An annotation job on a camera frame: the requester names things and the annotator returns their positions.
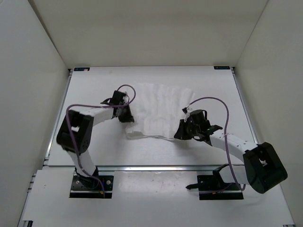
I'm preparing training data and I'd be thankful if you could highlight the blue corner label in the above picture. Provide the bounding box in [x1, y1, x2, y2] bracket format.
[214, 66, 230, 70]
[73, 67, 90, 71]

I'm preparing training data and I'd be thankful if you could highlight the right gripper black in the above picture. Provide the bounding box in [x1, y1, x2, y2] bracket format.
[174, 119, 200, 140]

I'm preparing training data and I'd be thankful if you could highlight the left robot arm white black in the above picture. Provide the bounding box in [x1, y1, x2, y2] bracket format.
[56, 90, 134, 188]

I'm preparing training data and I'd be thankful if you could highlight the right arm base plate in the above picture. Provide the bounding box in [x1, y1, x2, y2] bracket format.
[186, 175, 244, 201]

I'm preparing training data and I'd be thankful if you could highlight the left blue corner label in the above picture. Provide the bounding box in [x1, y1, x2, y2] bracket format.
[73, 67, 90, 71]

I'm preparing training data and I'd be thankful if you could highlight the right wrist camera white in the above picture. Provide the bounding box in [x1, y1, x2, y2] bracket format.
[182, 106, 193, 121]

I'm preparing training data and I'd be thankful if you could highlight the right blue corner label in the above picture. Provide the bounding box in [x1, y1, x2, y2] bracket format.
[214, 66, 230, 70]

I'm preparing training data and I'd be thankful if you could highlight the white pleated skirt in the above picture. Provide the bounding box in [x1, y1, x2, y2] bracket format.
[125, 83, 194, 140]

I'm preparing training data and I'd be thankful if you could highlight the aluminium table front rail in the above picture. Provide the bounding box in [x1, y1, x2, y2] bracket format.
[42, 165, 247, 173]

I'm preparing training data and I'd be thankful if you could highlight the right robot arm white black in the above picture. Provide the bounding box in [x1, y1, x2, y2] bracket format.
[174, 108, 288, 194]

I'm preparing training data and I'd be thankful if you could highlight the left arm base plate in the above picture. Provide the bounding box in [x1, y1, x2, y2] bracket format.
[69, 172, 114, 199]

